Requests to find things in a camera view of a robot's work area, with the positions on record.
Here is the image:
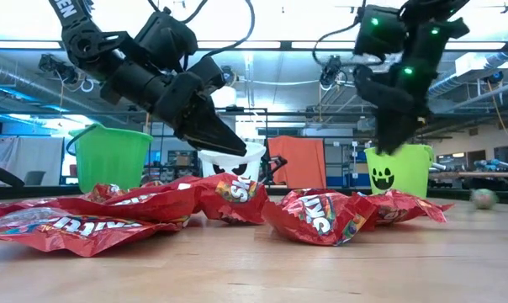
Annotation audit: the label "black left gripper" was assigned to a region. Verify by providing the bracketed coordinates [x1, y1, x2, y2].
[100, 56, 248, 157]

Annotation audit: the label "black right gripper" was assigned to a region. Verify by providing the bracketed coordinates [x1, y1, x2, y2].
[354, 54, 431, 155]

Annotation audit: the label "red Skittles candy pack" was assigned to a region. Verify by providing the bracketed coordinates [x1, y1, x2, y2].
[261, 188, 379, 247]
[0, 208, 192, 258]
[39, 178, 203, 224]
[197, 172, 270, 225]
[85, 183, 129, 204]
[354, 189, 455, 231]

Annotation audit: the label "green lollipop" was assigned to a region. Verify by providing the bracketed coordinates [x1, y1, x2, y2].
[470, 188, 499, 210]

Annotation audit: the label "black metal shelf rack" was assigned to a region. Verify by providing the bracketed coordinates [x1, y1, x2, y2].
[146, 104, 270, 189]

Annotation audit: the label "white cylinder tank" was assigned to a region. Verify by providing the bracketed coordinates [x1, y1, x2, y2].
[209, 86, 237, 109]

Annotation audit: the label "lime green jack-o-lantern bucket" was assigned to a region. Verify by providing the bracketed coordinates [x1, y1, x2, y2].
[363, 144, 435, 199]

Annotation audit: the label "white jack-o-lantern bucket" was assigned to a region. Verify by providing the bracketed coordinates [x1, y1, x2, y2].
[197, 141, 267, 182]

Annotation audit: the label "blue white cabinet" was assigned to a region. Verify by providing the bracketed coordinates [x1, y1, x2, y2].
[325, 141, 367, 189]

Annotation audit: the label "orange cloth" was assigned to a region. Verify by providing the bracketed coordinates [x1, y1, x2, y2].
[267, 135, 327, 189]

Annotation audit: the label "white ceiling unit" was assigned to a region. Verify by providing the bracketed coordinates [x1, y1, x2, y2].
[454, 52, 508, 77]

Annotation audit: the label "dark green plastic bucket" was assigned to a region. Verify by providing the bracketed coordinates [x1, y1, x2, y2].
[66, 123, 154, 194]

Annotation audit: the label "blue rolled mats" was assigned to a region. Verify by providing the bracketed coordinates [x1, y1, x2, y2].
[474, 158, 508, 172]

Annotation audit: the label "grey chair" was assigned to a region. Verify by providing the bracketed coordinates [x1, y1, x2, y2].
[23, 170, 47, 187]

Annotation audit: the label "white cloth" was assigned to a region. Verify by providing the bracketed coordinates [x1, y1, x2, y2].
[0, 136, 66, 187]

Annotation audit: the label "black hanging camera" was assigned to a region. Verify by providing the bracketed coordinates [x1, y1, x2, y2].
[220, 65, 238, 88]
[319, 54, 348, 89]
[37, 53, 96, 93]

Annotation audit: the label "long silver air duct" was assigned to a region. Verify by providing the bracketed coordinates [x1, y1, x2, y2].
[426, 50, 508, 113]

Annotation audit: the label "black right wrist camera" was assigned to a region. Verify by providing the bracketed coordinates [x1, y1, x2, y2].
[353, 4, 407, 63]

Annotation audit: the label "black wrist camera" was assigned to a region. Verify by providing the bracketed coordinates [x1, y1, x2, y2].
[134, 8, 199, 72]
[353, 4, 407, 63]

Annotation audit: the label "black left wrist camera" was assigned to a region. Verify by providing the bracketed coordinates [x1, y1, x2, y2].
[134, 8, 199, 72]

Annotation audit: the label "black left camera cable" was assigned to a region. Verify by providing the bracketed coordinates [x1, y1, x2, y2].
[146, 0, 256, 60]

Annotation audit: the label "black camera cable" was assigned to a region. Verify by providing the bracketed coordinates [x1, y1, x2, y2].
[311, 16, 364, 58]
[146, 0, 256, 60]

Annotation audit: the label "black right camera cable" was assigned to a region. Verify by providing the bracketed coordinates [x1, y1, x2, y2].
[311, 16, 364, 58]

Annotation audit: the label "black curved hose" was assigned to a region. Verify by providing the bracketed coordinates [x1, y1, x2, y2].
[0, 162, 26, 189]

